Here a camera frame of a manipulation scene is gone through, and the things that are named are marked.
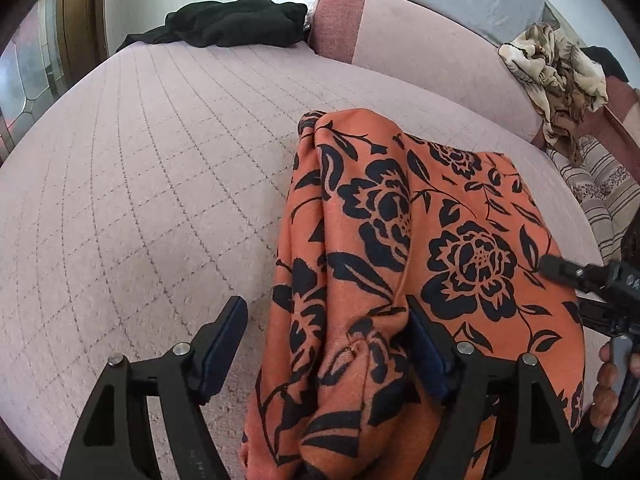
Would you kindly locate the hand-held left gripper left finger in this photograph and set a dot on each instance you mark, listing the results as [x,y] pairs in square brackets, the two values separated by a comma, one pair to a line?
[222,340]

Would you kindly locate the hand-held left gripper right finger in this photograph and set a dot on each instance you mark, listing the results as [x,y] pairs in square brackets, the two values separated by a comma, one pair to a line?
[430,355]

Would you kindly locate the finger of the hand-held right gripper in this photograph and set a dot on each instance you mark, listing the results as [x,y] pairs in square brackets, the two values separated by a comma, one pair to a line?
[565,269]

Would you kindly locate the orange black floral garment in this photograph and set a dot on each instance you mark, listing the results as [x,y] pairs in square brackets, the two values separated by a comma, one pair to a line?
[380,280]

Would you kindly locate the person's right hand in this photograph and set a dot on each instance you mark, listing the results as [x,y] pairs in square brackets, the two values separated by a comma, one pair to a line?
[606,400]

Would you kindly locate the striped floral cushion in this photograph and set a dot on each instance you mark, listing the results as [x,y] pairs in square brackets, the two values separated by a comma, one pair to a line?
[595,185]

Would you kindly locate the pink quilted bed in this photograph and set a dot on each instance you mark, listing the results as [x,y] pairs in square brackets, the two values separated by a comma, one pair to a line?
[150,185]

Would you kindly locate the beige printed cloth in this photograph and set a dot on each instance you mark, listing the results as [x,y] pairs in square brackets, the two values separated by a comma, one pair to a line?
[555,75]

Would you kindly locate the dark object behind cloth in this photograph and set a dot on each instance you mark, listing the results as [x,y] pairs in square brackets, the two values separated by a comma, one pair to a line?
[607,62]

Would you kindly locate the pink bolster cushion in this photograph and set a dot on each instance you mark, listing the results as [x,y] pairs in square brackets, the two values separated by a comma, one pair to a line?
[425,50]

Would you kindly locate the stained glass window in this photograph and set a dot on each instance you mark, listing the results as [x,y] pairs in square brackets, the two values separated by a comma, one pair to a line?
[25,75]

